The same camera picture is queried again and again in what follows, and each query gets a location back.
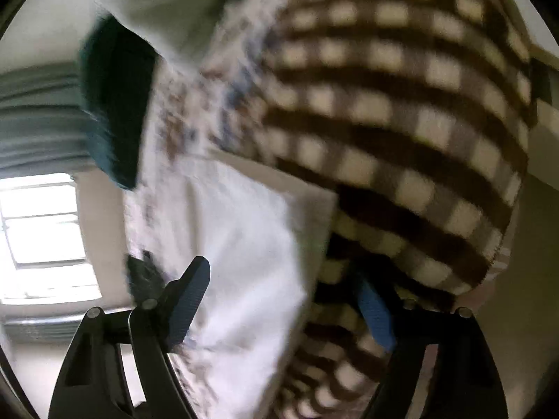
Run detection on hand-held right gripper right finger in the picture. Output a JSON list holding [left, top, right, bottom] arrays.
[[355, 278, 510, 419]]

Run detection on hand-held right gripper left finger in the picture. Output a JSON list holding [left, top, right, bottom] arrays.
[[48, 256, 211, 419]]

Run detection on white floral bed sheet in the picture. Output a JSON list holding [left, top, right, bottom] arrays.
[[123, 0, 339, 419]]

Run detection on small dark cloth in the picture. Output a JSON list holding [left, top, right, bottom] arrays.
[[126, 250, 169, 304]]

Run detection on grey wall radiator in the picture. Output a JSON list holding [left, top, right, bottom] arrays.
[[3, 318, 85, 345]]

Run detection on bright window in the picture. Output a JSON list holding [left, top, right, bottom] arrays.
[[0, 174, 103, 305]]

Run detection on dark teal cloth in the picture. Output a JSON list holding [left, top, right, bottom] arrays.
[[80, 16, 159, 191]]

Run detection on light green cloth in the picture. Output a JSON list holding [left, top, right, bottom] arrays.
[[82, 0, 247, 73]]

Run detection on brown checkered pants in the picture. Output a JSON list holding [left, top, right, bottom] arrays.
[[257, 0, 538, 419]]

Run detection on grey curtain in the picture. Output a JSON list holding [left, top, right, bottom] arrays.
[[0, 62, 97, 177]]

